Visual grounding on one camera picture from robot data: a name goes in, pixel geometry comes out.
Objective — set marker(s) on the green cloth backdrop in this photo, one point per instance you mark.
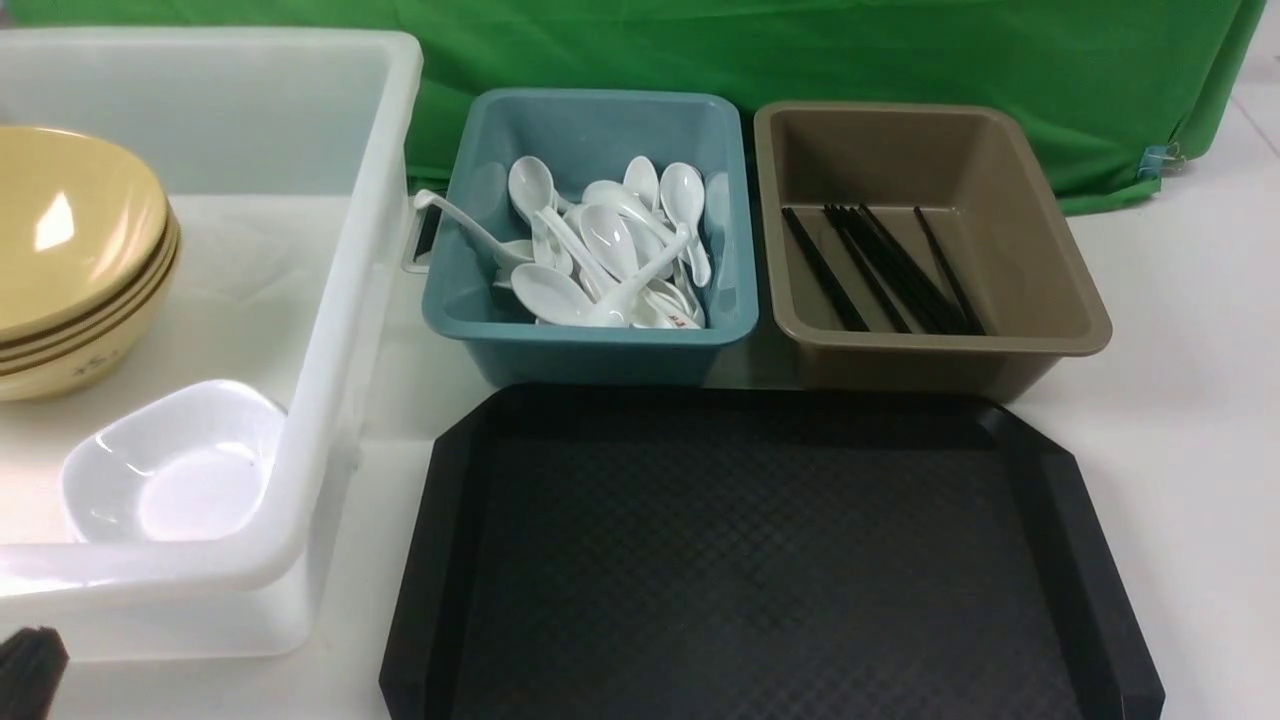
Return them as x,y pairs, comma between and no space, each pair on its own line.
1097,86

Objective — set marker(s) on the white spoon front left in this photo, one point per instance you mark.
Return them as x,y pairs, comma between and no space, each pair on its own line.
551,296

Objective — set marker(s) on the black chopstick bundle in bin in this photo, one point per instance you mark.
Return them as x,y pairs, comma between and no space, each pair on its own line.
899,283

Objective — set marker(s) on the top stacked yellow bowl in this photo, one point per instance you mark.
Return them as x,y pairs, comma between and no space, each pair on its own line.
121,304

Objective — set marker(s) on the white spoon centre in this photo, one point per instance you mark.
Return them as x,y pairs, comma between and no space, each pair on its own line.
608,238

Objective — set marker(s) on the white spoon back left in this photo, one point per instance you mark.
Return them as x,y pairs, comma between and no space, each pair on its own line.
531,191

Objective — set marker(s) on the teal plastic bin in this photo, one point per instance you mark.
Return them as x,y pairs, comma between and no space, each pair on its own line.
586,135

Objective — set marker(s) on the black object bottom left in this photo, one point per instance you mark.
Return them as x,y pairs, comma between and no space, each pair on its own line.
33,662

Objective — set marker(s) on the white soup spoon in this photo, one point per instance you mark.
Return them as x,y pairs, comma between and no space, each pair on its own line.
616,307

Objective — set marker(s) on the white ladle spoon hanging out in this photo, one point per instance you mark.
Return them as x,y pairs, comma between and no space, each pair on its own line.
504,254

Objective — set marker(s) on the yellow noodle bowl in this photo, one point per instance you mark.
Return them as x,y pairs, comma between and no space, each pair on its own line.
81,215

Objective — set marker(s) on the stacked yellow bowl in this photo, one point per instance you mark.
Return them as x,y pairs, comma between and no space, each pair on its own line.
121,304
88,361

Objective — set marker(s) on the black plastic tray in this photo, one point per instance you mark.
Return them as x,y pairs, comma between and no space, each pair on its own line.
595,552

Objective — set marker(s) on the blue binder clip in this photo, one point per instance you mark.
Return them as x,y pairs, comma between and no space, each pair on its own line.
1160,161

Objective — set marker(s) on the bottom stacked yellow bowl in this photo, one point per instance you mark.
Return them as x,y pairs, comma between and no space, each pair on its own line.
88,361

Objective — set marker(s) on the white square dish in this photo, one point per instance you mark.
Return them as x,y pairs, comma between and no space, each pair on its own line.
191,466

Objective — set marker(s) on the large white plastic tub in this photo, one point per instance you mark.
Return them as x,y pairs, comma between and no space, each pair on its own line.
282,150

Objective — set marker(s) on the white spoon back right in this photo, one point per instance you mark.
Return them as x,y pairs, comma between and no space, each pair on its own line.
682,195

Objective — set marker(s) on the brown plastic bin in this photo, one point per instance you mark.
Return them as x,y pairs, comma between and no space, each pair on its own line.
974,174

